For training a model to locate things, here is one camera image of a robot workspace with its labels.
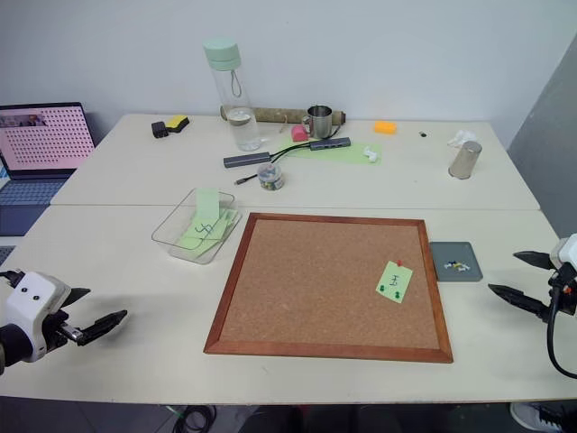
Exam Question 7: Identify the light green paper sheet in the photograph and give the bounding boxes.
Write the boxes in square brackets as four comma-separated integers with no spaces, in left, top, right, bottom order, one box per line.
[273,138,384,167]

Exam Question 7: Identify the clear bottle with green lid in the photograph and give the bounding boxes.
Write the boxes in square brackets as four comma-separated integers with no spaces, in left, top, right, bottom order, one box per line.
[202,38,263,152]

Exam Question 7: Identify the green note with writing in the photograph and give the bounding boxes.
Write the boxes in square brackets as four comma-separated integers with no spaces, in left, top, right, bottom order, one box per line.
[179,215,236,242]

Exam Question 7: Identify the laptop with pink screen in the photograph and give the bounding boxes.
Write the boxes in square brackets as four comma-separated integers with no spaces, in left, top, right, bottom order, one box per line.
[0,101,97,238]

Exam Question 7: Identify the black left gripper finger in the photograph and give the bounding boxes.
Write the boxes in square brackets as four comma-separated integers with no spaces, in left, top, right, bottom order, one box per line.
[60,288,93,311]
[76,309,129,347]

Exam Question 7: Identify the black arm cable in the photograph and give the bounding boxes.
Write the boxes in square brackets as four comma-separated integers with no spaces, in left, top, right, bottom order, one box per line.
[545,270,577,379]
[0,269,24,290]

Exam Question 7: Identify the clear plastic container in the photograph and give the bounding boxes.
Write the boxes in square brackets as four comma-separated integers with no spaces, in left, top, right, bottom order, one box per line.
[151,188,243,265]

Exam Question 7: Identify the white crumpled tissue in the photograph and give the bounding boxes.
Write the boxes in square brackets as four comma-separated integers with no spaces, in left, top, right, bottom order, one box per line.
[446,130,479,148]

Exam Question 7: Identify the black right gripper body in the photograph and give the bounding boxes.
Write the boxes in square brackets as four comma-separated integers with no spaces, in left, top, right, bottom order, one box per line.
[547,264,577,317]

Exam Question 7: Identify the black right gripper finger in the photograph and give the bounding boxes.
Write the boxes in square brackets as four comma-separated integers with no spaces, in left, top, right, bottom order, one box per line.
[487,283,553,324]
[513,250,554,272]

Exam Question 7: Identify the brown cardboard tube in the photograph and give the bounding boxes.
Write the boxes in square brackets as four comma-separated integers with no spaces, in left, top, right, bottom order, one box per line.
[219,105,348,126]

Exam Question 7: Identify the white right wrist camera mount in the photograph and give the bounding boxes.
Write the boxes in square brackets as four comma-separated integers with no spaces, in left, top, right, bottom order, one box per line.
[549,233,577,274]

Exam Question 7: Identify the grey square tray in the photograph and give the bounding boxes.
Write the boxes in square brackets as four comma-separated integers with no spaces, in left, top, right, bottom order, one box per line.
[428,241,484,284]

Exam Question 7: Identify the yellow and black sponge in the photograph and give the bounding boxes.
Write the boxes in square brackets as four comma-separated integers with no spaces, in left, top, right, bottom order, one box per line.
[164,115,191,134]

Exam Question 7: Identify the wooden framed cork board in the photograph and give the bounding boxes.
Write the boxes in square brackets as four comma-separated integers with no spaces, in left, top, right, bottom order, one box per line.
[203,212,454,364]

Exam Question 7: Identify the metal tumbler cup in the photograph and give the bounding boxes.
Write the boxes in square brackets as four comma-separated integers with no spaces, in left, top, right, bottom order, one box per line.
[447,140,484,180]

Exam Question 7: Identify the black floor cables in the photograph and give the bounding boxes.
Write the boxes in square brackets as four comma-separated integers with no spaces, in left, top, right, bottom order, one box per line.
[178,404,218,433]

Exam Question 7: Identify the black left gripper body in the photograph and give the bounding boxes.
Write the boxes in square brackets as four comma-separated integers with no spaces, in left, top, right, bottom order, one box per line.
[43,310,85,353]

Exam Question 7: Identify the grey usb hub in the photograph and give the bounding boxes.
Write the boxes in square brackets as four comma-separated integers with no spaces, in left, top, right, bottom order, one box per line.
[309,137,353,152]
[223,152,272,170]

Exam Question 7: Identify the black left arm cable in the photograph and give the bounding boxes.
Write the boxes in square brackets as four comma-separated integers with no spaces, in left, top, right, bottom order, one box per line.
[0,269,24,290]

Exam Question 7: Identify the small jar of pins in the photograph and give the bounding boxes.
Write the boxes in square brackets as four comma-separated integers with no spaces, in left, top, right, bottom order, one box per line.
[257,162,286,192]

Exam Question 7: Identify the white and black shoe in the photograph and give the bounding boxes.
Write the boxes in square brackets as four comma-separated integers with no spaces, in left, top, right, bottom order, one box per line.
[509,401,565,433]

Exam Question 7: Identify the metal mug with handle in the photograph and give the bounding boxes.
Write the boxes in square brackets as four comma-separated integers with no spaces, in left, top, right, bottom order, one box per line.
[300,105,334,140]

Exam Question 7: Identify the grey partition panel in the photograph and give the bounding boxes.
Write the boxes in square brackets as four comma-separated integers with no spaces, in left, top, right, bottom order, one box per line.
[503,0,577,241]

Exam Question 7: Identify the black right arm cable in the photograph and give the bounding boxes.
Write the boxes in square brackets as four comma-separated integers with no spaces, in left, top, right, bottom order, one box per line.
[545,270,577,379]

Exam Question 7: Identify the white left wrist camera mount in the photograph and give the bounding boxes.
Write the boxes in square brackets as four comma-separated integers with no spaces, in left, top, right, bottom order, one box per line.
[0,271,73,364]

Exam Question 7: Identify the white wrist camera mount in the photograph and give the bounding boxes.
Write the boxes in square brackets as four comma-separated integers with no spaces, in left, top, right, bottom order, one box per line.
[549,233,577,274]
[0,271,73,364]

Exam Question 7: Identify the blank green paper note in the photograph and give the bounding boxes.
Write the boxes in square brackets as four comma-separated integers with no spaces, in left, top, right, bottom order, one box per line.
[196,189,221,223]

